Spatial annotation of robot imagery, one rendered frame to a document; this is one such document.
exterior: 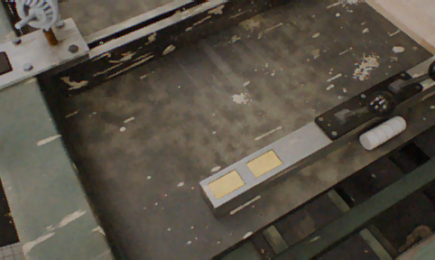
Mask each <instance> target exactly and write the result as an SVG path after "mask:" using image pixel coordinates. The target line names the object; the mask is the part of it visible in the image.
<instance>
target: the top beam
mask: <svg viewBox="0 0 435 260"><path fill-rule="evenodd" d="M16 23H17V22H16V21H15V19H14V15H13V13H12V11H11V9H10V7H9V6H8V3H7V2H6V1H5V0H0V44H2V43H5V42H9V41H11V40H12V39H13V38H14V37H20V36H22V33H21V32H20V30H19V29H17V28H16V27H14V26H15V24H16ZM22 37H23V36H22ZM0 177H1V180H2V185H3V187H4V190H5V195H6V199H7V201H8V205H9V207H10V210H11V214H12V217H13V219H14V223H15V226H16V231H17V234H18V237H19V238H20V241H21V247H22V249H23V253H24V255H25V260H124V259H123V257H122V255H121V254H120V252H119V248H118V246H117V245H116V242H115V239H114V237H113V236H112V233H111V232H110V228H109V226H108V224H107V223H106V218H105V217H104V215H103V213H102V211H101V208H100V207H99V204H98V203H97V199H96V196H95V195H94V193H93V191H92V189H91V186H90V185H89V183H88V180H87V177H86V174H85V173H84V172H83V170H82V166H81V164H80V162H79V159H78V156H77V155H76V153H75V151H74V149H73V146H72V144H71V142H70V140H69V138H68V135H67V133H66V131H65V129H64V127H63V124H62V122H61V121H60V118H59V114H58V112H57V111H56V109H55V107H54V105H53V103H52V100H51V98H50V96H49V92H48V90H47V88H46V87H45V85H44V82H43V80H42V77H41V75H40V74H37V75H33V76H31V77H29V78H28V79H23V80H20V82H17V83H15V84H12V85H11V86H8V87H6V88H1V89H0Z"/></svg>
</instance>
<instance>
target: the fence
mask: <svg viewBox="0 0 435 260"><path fill-rule="evenodd" d="M434 60H435V56H433V57H431V58H430V59H429V60H426V61H424V62H422V63H421V64H420V65H416V66H415V67H413V68H411V69H410V70H406V71H405V72H407V73H408V74H410V75H411V77H413V78H416V77H418V76H420V75H421V74H425V73H428V69H429V66H430V64H431V63H432V62H433V61H434ZM420 84H421V85H423V86H424V89H423V90H422V92H420V93H418V94H416V95H415V96H413V97H410V98H408V99H406V100H405V101H404V102H402V103H401V104H399V105H397V106H395V109H394V111H393V112H392V113H391V115H389V116H386V117H382V118H380V117H375V118H373V119H372V120H370V121H369V122H366V123H364V124H363V125H361V126H359V127H358V128H356V129H354V130H353V131H350V132H348V133H347V134H345V135H342V136H340V137H339V139H337V140H334V141H331V140H330V139H329V138H328V136H327V135H325V133H324V132H323V131H321V130H320V127H319V126H317V125H316V123H315V122H314V121H313V122H311V123H309V124H307V125H306V126H303V127H302V128H300V129H298V130H297V131H293V132H292V133H291V134H289V135H286V136H285V137H283V138H282V139H280V140H277V141H275V142H274V143H272V144H269V145H267V146H265V148H263V149H261V150H259V151H257V152H256V153H253V154H251V155H249V156H247V157H246V158H245V159H242V160H241V161H239V162H237V163H234V164H232V165H231V166H229V167H228V168H225V169H224V170H222V171H221V172H217V173H216V174H214V175H212V176H211V177H208V178H207V179H206V180H204V181H201V182H200V183H199V186H200V190H201V194H202V197H203V198H204V200H205V201H206V202H207V204H208V206H209V207H210V208H211V211H212V213H214V215H215V216H216V218H218V217H220V216H221V215H222V214H224V213H227V212H228V211H229V210H231V209H233V208H235V207H237V206H238V205H239V204H243V202H245V201H247V200H250V199H251V198H252V197H253V196H255V195H258V194H260V193H261V192H262V191H264V190H267V189H269V188H270V187H271V186H274V185H275V184H276V183H278V182H279V181H283V180H284V179H286V178H287V177H290V176H292V175H293V174H294V173H295V172H298V171H300V170H302V168H306V167H307V166H308V165H310V164H312V163H314V162H316V161H317V160H318V159H320V158H323V157H324V156H325V155H327V154H329V153H332V152H334V151H335V150H336V149H339V147H341V146H343V145H344V144H348V143H349V142H350V141H352V140H355V139H356V138H358V137H359V136H360V135H362V134H363V133H365V132H367V131H369V130H371V129H372V128H374V127H376V126H378V125H380V124H382V123H383V122H384V121H386V120H388V119H390V118H391V117H393V116H397V115H398V114H400V113H401V112H403V111H405V110H406V109H408V108H410V107H413V106H415V104H417V103H419V102H421V101H422V100H424V99H425V98H429V97H430V96H431V95H433V94H434V93H435V82H434V81H433V80H432V79H425V80H424V81H422V82H420ZM271 150H273V152H274V153H275V154H276V156H277V157H278V158H279V160H280V161H281V162H282V164H281V165H279V166H278V167H276V168H274V169H272V170H270V171H269V172H266V173H265V174H263V175H262V176H261V177H257V178H256V177H255V176H254V175H253V174H252V172H251V171H250V169H249V168H248V167H247V165H246V164H247V163H249V162H251V161H252V160H254V159H256V158H258V157H260V156H261V155H263V154H264V153H268V152H270V151H271ZM233 171H236V172H238V175H239V177H241V179H242V180H243V182H244V183H245V185H244V186H242V187H240V188H238V189H237V190H234V191H232V192H230V193H229V194H228V195H225V196H224V197H223V198H221V199H220V200H216V197H215V195H214V194H213V193H212V191H211V189H210V188H209V186H208V185H209V184H210V183H211V182H213V181H216V180H218V179H220V177H224V176H225V175H227V174H229V173H230V172H233Z"/></svg>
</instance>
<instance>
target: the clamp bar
mask: <svg viewBox="0 0 435 260"><path fill-rule="evenodd" d="M287 1H291V0H178V1H174V2H171V3H169V4H167V5H163V6H160V7H159V8H156V9H155V10H151V11H149V12H147V13H145V14H142V15H137V16H136V17H134V18H132V19H130V20H126V21H124V22H122V23H119V24H115V25H114V26H111V27H109V28H107V29H104V30H102V31H99V32H96V33H92V34H90V35H89V36H86V37H85V38H82V36H81V33H80V32H79V30H78V28H77V27H76V24H74V22H73V21H72V19H71V18H70V19H66V20H64V21H62V20H60V21H58V20H59V19H60V18H61V15H60V13H58V14H59V15H58V18H57V21H58V22H56V23H55V24H54V25H53V26H52V27H50V28H43V29H40V30H38V31H36V32H30V33H29V34H26V35H24V36H23V37H22V36H20V37H14V38H13V39H12V40H11V41H9V42H5V43H2V44H0V51H4V52H5V55H7V56H8V59H9V60H10V64H11V66H12V68H13V71H10V72H9V73H6V74H3V75H1V76H0V89H1V88H6V87H8V86H11V85H12V84H15V83H17V82H20V80H23V79H28V78H29V77H31V76H33V75H37V74H39V73H41V72H44V71H45V70H47V71H48V72H49V74H50V75H51V77H52V79H53V82H54V83H55V84H56V86H57V88H58V91H59V92H60V93H61V95H62V97H63V98H67V97H70V96H72V95H73V94H77V93H79V92H81V91H82V90H84V89H88V88H91V87H93V86H95V85H98V84H100V83H101V82H103V81H105V80H109V79H111V78H113V77H115V76H119V75H120V74H123V73H124V72H126V71H129V70H132V69H134V68H136V67H140V66H142V65H143V64H145V63H146V62H150V61H152V60H155V59H157V58H161V57H162V56H164V55H165V54H167V53H170V52H173V51H176V50H178V49H179V48H183V47H184V46H187V45H188V44H190V43H194V42H196V41H198V40H200V39H204V38H206V37H207V36H210V35H211V34H215V33H217V32H219V31H221V30H225V29H226V28H228V27H229V26H232V25H235V24H237V23H240V22H242V21H244V20H247V19H249V18H251V17H252V16H254V15H258V14H261V13H262V12H264V11H268V10H270V9H271V8H274V7H275V6H277V5H281V4H284V3H285V2H287ZM44 2H46V1H44V0H27V2H26V4H25V5H28V7H31V8H33V7H38V8H42V10H43V11H45V13H46V14H47V15H48V18H52V15H53V13H52V8H48V7H49V6H50V5H49V4H47V3H44ZM50 13H52V14H50Z"/></svg>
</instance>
